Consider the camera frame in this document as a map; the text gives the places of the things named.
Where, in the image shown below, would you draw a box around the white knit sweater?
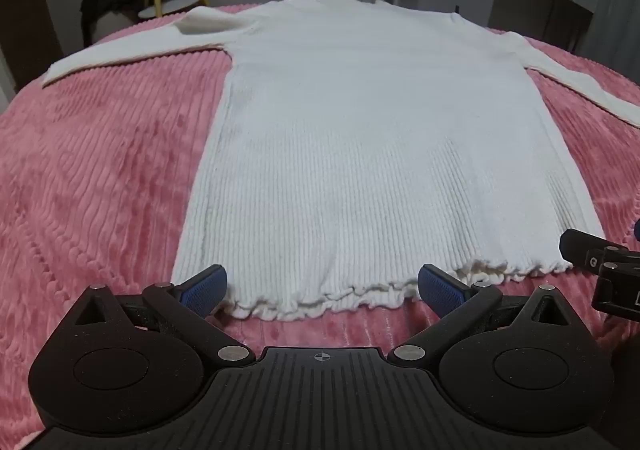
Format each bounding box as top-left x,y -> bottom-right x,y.
41,0 -> 640,323

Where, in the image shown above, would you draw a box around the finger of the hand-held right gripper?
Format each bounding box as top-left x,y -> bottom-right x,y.
559,229 -> 640,275

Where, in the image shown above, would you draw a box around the dark wooden wardrobe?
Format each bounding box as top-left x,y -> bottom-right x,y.
0,0 -> 66,95

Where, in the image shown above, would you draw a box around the pink ribbed blanket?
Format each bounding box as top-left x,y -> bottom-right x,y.
0,4 -> 640,441

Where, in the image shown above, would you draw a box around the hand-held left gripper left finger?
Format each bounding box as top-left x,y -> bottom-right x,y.
75,264 -> 257,367

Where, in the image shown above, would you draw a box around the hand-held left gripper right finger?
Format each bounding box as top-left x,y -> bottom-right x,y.
392,264 -> 576,367

